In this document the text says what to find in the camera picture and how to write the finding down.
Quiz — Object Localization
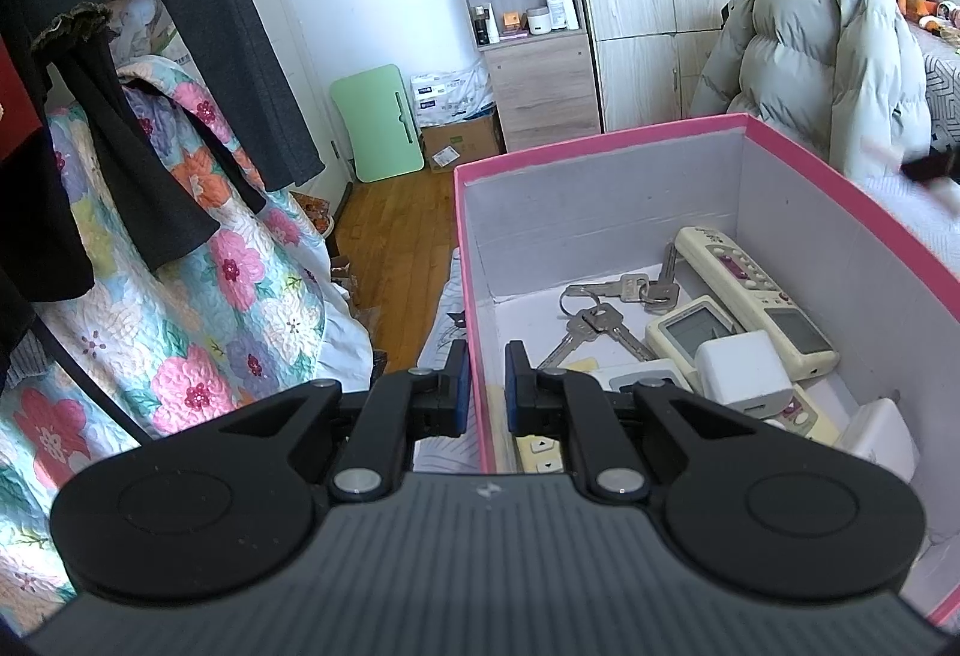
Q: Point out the white plastic package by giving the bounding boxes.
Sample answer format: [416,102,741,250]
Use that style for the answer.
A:
[409,66,497,129]

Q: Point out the pink cardboard box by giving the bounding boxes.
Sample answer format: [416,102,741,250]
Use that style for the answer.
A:
[452,113,960,634]

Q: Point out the black hanging garment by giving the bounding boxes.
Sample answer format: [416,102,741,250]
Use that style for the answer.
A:
[0,0,220,394]

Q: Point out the dark grey hanging coat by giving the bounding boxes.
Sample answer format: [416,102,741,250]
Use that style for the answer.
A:
[90,0,328,193]

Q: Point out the brown cardboard box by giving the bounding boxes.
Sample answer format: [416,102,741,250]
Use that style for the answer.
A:
[420,111,504,175]

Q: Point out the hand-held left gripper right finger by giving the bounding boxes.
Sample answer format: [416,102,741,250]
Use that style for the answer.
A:
[504,339,760,504]

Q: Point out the pale grey puffer jacket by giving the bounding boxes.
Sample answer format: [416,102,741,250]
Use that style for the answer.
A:
[688,0,932,181]

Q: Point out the floral quilt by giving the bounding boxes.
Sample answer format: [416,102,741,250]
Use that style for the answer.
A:
[0,0,391,636]

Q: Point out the wooden shelf unit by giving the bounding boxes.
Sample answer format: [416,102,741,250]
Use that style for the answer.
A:
[431,0,605,154]

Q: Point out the silver key bunch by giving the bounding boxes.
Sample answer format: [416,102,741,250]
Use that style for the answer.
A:
[536,242,680,372]

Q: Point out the white air conditioner remote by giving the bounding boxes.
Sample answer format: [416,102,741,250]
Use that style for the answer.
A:
[487,360,695,475]

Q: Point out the cream remote with pink buttons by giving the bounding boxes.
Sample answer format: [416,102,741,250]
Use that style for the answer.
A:
[673,226,839,378]

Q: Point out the black bottle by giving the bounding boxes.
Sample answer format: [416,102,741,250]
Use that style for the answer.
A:
[472,5,501,49]

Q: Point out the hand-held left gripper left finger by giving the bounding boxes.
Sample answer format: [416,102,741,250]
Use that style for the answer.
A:
[221,339,473,504]

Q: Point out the white cube charger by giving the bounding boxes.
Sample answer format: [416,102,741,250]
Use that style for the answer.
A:
[694,330,795,418]

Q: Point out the red cloth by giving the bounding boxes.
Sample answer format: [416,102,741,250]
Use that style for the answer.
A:
[0,37,43,166]

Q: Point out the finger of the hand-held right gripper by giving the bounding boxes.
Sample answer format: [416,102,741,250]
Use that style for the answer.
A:
[902,149,960,212]

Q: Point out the yellowed remote control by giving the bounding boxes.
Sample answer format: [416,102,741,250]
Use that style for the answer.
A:
[645,296,841,444]

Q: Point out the green folding table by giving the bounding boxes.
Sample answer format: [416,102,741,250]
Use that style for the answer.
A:
[330,65,422,184]

